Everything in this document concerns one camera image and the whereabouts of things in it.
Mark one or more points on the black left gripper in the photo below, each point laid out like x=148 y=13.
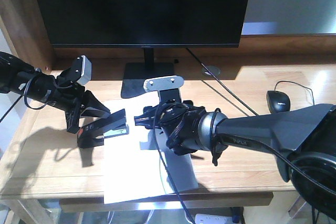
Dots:
x=77 y=102

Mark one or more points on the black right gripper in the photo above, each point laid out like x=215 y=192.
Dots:
x=179 y=120

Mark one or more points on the white paper sheet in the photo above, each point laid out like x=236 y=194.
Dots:
x=137 y=162

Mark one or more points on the black and orange stapler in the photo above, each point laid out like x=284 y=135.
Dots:
x=94 y=133

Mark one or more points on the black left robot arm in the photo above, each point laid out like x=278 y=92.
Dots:
x=21 y=78

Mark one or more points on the black computer monitor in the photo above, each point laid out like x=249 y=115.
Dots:
x=143 y=23

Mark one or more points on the black computer mouse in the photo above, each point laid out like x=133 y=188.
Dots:
x=277 y=101

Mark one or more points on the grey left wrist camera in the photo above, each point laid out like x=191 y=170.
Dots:
x=81 y=70

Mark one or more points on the grey desk cable grommet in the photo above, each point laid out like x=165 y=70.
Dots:
x=211 y=70

